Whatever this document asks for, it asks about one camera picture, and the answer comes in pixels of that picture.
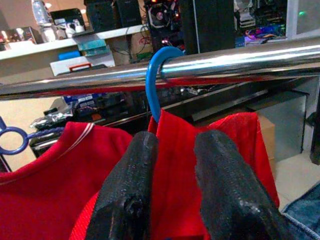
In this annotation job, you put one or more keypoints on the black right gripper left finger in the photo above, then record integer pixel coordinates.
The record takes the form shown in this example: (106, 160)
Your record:
(127, 187)

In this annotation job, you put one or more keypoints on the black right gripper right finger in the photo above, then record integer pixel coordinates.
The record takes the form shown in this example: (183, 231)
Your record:
(225, 180)

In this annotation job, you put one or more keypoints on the red polo shirt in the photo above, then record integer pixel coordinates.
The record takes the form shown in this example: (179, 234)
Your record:
(50, 195)

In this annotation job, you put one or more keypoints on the blue plastic clothes hanger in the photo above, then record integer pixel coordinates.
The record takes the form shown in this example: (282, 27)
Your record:
(149, 82)

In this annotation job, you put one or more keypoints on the brown cardboard box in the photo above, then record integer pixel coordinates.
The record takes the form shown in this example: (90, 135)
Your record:
(267, 135)

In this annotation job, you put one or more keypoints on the blue denim garment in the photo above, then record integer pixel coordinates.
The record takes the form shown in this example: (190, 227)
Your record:
(307, 215)

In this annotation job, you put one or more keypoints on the silver foil bag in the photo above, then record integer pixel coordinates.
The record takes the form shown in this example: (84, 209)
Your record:
(50, 117)

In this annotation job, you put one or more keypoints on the black clothes rack stand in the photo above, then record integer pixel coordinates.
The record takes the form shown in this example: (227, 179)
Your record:
(315, 120)

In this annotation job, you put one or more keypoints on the teal cardboard box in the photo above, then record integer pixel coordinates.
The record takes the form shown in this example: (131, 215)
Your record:
(93, 47)

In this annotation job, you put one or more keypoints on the blue plastic box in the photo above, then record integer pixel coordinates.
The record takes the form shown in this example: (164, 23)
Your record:
(68, 55)

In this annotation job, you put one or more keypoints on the black computer tower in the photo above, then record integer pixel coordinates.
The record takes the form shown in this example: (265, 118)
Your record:
(212, 25)

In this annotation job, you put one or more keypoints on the white desk shelf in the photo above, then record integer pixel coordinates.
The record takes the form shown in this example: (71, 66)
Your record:
(30, 47)

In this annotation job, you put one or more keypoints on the open computer with fan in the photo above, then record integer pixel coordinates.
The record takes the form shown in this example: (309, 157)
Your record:
(160, 17)

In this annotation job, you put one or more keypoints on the black equipment box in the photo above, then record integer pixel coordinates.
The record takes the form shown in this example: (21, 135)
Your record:
(112, 15)

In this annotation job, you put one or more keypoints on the black storage case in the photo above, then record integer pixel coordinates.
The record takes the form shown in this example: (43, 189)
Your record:
(66, 16)

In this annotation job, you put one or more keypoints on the clear plastic water bottle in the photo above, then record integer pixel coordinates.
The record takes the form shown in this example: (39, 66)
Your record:
(41, 15)

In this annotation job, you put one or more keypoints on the chrome clothes rail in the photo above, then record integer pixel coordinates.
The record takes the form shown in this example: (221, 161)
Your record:
(225, 62)

